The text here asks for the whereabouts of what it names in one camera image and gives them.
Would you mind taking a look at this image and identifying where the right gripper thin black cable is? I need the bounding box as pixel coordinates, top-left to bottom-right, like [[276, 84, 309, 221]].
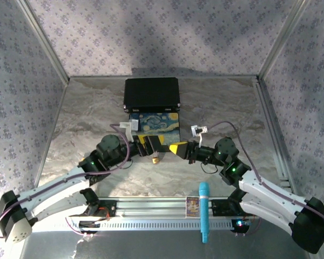
[[200, 161, 220, 175]]

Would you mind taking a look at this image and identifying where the black circuit board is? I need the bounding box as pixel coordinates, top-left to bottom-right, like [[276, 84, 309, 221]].
[[79, 220, 101, 234]]

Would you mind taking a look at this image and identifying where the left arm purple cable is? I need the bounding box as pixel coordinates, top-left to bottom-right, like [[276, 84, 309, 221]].
[[0, 123, 131, 240]]

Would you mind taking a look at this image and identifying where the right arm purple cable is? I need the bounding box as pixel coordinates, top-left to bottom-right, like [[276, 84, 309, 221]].
[[208, 121, 324, 238]]

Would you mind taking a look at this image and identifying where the grey metal sheet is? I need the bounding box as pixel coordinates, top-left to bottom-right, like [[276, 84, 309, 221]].
[[18, 230, 311, 259]]

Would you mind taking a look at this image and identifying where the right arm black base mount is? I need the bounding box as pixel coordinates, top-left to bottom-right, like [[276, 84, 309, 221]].
[[211, 197, 247, 217]]

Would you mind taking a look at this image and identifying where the starry night painting tin box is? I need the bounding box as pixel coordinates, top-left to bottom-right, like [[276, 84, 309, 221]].
[[129, 112, 181, 144]]

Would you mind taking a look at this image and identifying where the aluminium side rail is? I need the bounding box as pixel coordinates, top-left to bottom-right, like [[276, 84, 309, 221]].
[[255, 76, 296, 195]]

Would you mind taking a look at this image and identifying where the small purple picture card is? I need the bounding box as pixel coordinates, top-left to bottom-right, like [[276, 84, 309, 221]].
[[185, 196, 201, 218]]

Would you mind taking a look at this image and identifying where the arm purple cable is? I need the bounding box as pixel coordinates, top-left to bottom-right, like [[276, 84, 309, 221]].
[[208, 121, 324, 238], [0, 123, 131, 240]]

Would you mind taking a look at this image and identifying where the gripper thin black cable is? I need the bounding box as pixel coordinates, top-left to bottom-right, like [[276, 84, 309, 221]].
[[120, 158, 133, 171], [200, 161, 220, 175]]

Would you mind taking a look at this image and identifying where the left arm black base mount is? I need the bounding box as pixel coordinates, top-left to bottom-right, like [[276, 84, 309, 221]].
[[79, 188, 117, 217]]

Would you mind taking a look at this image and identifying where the aluminium frame post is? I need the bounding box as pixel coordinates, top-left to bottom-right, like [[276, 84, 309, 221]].
[[16, 0, 71, 82], [258, 0, 312, 79]]

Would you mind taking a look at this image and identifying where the slotted grey cable tray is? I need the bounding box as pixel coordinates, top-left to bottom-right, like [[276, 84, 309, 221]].
[[70, 215, 249, 232]]

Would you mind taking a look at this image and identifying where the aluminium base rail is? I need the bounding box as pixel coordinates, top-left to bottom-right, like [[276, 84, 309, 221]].
[[96, 196, 234, 217]]

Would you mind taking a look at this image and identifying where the circuit board with lit LED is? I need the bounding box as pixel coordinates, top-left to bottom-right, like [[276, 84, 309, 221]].
[[231, 218, 252, 233]]

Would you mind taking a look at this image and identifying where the blue toy microphone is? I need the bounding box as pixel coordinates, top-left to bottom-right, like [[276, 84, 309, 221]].
[[198, 182, 211, 244]]

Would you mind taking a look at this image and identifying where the left gripper thin black cable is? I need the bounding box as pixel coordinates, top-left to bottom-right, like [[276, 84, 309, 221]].
[[120, 158, 133, 171]]

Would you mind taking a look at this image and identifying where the black hard case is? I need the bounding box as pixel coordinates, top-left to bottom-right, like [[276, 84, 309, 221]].
[[123, 77, 182, 114]]

